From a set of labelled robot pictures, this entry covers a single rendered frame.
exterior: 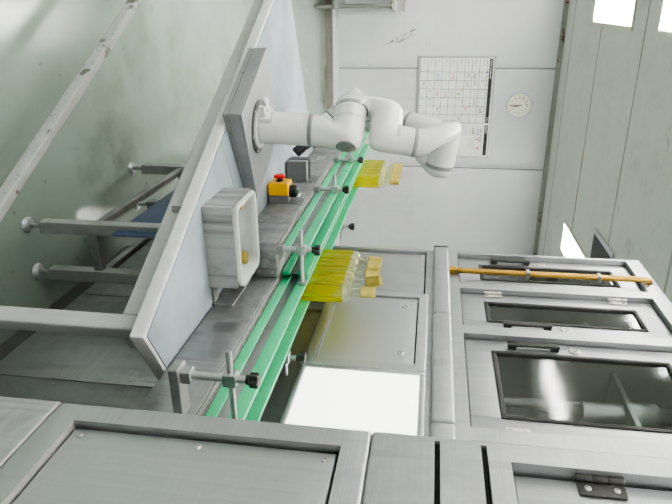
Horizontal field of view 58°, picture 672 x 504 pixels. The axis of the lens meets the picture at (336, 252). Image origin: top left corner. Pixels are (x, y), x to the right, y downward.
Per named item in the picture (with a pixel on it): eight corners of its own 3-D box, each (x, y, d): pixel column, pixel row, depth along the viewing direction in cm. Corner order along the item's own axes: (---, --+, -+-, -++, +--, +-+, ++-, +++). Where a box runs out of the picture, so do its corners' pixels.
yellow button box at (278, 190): (267, 202, 210) (288, 203, 209) (266, 181, 207) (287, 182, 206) (272, 196, 216) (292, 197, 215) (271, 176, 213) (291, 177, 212)
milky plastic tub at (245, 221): (210, 288, 157) (242, 290, 156) (202, 206, 148) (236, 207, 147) (231, 261, 173) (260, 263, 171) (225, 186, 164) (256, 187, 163)
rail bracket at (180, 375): (147, 425, 117) (259, 436, 114) (135, 351, 111) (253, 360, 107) (157, 410, 121) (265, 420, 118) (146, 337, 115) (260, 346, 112)
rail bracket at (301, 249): (278, 284, 175) (320, 287, 173) (275, 230, 168) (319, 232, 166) (280, 280, 177) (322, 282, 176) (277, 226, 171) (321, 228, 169)
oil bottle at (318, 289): (281, 299, 182) (351, 304, 178) (280, 283, 179) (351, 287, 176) (285, 291, 187) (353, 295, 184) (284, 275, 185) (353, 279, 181)
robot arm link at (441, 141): (409, 168, 175) (458, 175, 175) (418, 122, 169) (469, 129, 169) (406, 155, 187) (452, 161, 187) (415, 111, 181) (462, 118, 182)
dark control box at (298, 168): (285, 181, 235) (306, 181, 234) (284, 161, 232) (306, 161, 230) (290, 175, 242) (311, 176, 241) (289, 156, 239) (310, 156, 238)
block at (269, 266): (254, 277, 175) (277, 279, 174) (252, 247, 171) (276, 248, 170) (257, 272, 178) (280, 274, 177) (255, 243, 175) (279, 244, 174)
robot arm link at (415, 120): (392, 115, 184) (384, 162, 190) (454, 134, 173) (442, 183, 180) (419, 111, 196) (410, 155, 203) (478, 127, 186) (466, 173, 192)
